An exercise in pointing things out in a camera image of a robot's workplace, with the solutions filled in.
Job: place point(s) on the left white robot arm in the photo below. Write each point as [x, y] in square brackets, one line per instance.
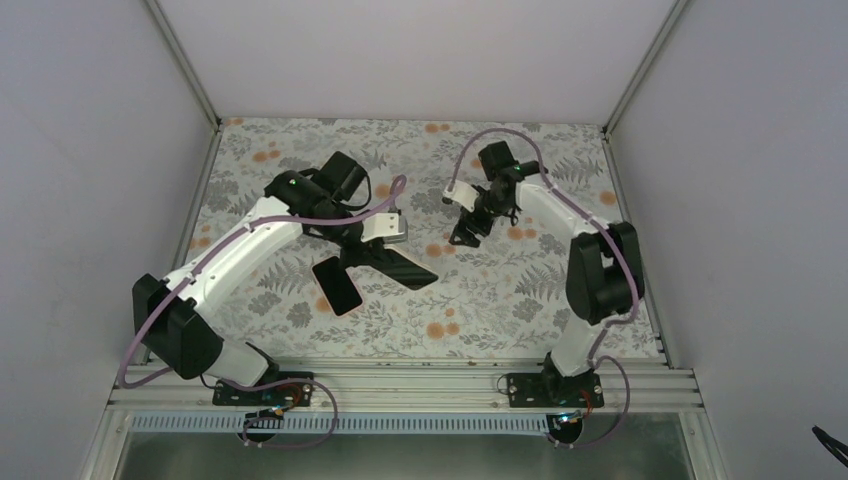
[172, 334]

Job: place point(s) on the black phone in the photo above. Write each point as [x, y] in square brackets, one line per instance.
[408, 272]

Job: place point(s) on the floral patterned mat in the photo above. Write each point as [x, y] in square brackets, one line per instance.
[424, 297]

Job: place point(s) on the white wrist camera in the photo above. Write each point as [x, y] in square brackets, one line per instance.
[462, 194]
[389, 227]

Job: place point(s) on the aluminium rail frame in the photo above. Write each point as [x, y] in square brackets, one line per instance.
[407, 419]

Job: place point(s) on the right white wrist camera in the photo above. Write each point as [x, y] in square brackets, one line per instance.
[462, 194]

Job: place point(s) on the phone in pink case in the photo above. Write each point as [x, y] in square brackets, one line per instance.
[341, 293]

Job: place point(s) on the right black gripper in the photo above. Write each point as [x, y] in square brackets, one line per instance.
[469, 236]

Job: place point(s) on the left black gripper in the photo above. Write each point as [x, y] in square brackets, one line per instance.
[365, 254]

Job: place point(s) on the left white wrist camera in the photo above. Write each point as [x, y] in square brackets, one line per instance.
[389, 227]

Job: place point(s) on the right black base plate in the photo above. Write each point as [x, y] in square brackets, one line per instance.
[549, 389]

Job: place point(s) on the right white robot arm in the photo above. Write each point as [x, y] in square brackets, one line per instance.
[604, 278]

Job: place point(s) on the black object at corner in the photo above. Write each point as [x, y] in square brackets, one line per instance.
[832, 445]

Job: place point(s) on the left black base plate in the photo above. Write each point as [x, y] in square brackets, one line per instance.
[294, 393]

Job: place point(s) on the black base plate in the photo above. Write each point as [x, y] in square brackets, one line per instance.
[549, 389]
[294, 393]

